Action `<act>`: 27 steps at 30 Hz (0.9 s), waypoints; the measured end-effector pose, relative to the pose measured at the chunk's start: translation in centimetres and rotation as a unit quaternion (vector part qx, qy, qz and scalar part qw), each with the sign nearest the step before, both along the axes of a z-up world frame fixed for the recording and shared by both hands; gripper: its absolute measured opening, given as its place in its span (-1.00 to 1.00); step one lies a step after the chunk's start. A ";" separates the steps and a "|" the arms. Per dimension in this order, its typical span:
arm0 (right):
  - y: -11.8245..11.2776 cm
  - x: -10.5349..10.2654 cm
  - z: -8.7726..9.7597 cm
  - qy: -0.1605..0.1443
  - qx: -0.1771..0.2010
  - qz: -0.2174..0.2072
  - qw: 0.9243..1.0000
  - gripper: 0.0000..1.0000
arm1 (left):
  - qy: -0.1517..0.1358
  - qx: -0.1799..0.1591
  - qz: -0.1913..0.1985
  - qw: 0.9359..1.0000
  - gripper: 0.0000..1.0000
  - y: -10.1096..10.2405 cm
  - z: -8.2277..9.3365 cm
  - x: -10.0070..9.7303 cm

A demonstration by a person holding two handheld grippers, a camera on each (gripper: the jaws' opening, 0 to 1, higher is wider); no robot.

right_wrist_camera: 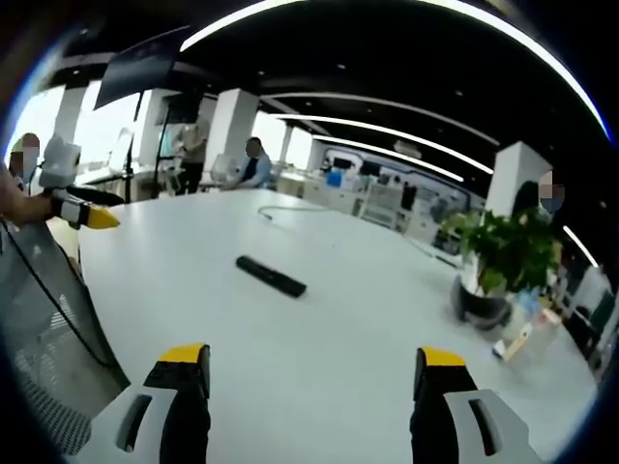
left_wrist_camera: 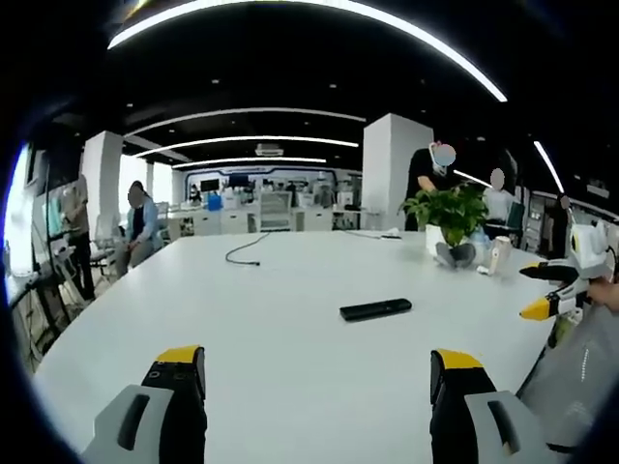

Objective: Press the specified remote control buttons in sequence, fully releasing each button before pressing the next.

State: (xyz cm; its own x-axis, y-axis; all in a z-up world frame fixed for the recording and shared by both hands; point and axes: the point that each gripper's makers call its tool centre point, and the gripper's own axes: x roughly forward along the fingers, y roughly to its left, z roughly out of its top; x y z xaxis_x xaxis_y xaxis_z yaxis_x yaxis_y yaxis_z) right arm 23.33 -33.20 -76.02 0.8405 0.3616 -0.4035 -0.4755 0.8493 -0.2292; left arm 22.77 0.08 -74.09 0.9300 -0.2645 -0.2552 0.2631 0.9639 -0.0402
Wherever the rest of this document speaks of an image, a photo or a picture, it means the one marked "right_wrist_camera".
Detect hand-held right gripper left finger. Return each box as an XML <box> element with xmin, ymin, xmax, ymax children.
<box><xmin>79</xmin><ymin>342</ymin><xmax>213</xmax><ymax>464</ymax></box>

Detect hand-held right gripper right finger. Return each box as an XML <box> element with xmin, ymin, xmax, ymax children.
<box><xmin>409</xmin><ymin>345</ymin><xmax>543</xmax><ymax>464</ymax></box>

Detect black remote control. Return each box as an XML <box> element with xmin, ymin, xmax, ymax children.
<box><xmin>235</xmin><ymin>254</ymin><xmax>309</xmax><ymax>300</ymax></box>

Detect black light stand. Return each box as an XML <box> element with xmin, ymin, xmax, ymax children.
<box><xmin>121</xmin><ymin>90</ymin><xmax>147</xmax><ymax>205</ymax></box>

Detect grey mesh office chair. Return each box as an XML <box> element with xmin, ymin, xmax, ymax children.
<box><xmin>0</xmin><ymin>224</ymin><xmax>132</xmax><ymax>455</ymax></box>

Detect dark panel on stand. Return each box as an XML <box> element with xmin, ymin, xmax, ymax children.
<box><xmin>93</xmin><ymin>25</ymin><xmax>191</xmax><ymax>110</ymax></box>

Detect white office chair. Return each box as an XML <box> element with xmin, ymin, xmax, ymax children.
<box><xmin>211</xmin><ymin>153</ymin><xmax>244</xmax><ymax>189</ymax></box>

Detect green potted plant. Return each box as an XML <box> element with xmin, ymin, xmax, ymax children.
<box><xmin>438</xmin><ymin>207</ymin><xmax>566</xmax><ymax>333</ymax></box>

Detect background display shelves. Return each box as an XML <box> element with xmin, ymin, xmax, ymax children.
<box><xmin>316</xmin><ymin>143</ymin><xmax>486</xmax><ymax>234</ymax></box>

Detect long ceiling light strip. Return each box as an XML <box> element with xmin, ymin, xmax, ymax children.
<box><xmin>179</xmin><ymin>0</ymin><xmax>611</xmax><ymax>142</ymax></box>

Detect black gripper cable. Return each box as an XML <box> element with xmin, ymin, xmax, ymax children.
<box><xmin>0</xmin><ymin>226</ymin><xmax>117</xmax><ymax>369</ymax></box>

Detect grey cable on table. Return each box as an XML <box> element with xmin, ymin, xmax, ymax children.
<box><xmin>256</xmin><ymin>204</ymin><xmax>318</xmax><ymax>221</ymax></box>

